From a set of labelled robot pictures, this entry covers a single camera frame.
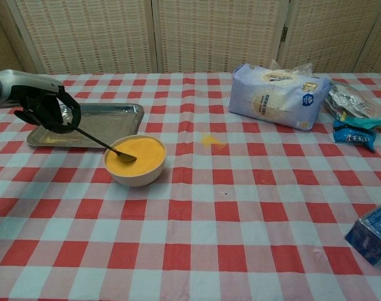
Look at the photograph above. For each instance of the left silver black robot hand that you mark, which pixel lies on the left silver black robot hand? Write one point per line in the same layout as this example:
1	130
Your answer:
40	106

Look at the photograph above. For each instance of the yellow powder spill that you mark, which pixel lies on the yellow powder spill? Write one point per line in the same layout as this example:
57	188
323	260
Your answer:
209	140

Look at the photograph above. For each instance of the metal spoon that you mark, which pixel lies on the metal spoon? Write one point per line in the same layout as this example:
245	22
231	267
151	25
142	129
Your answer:
128	158

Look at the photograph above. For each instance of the small blue snack packet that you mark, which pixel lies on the small blue snack packet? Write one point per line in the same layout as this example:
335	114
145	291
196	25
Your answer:
353	137

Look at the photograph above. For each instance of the beige woven folding screen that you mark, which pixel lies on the beige woven folding screen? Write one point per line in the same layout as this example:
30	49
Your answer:
209	34

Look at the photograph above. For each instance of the long blue biscuit package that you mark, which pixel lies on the long blue biscuit package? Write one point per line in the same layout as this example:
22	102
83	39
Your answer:
372	238

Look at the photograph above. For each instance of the red white checkered tablecloth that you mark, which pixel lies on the red white checkered tablecloth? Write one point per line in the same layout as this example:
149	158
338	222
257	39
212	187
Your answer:
190	225

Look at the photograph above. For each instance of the clear beige bread packet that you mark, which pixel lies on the clear beige bread packet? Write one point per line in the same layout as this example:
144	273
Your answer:
276	66

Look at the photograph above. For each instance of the light purple food bag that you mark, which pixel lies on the light purple food bag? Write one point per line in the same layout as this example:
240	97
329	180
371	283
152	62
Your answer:
272	100

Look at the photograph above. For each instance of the teal clear snack bag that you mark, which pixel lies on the teal clear snack bag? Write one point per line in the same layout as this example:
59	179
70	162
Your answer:
350	100

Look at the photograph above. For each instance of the bowl of yellow powder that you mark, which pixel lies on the bowl of yellow powder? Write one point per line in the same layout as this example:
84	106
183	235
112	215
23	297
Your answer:
146	156

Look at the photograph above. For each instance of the rectangular stainless steel tray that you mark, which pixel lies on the rectangular stainless steel tray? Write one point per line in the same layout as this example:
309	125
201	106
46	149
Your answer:
109	122

